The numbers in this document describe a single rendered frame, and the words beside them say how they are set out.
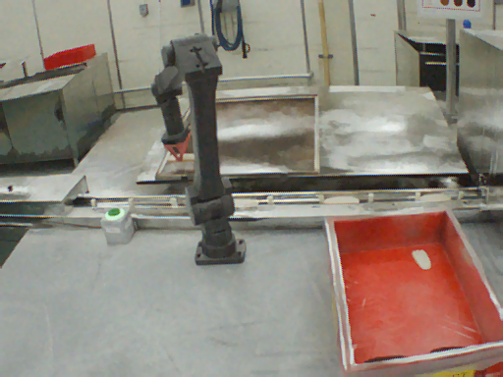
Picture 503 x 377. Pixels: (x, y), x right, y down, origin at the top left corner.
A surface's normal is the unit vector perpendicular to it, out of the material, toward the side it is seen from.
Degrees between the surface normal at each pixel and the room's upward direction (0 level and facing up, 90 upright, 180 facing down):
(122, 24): 90
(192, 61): 36
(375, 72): 90
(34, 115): 90
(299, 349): 0
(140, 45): 90
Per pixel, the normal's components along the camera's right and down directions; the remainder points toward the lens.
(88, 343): -0.11, -0.88
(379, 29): -0.15, 0.48
